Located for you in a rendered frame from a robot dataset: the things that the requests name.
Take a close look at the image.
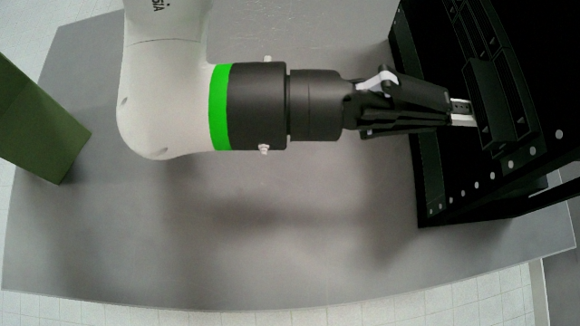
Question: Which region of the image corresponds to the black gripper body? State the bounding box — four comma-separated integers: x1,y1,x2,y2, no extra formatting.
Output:
290,69,392,141

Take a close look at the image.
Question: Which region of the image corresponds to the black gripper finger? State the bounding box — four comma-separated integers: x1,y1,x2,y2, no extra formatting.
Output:
356,64,477,126
356,116,477,140

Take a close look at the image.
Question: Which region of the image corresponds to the black server rack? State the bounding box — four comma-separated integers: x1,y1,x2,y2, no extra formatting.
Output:
388,0,580,229

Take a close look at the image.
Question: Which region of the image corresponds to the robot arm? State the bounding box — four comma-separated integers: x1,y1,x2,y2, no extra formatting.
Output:
116,0,290,160

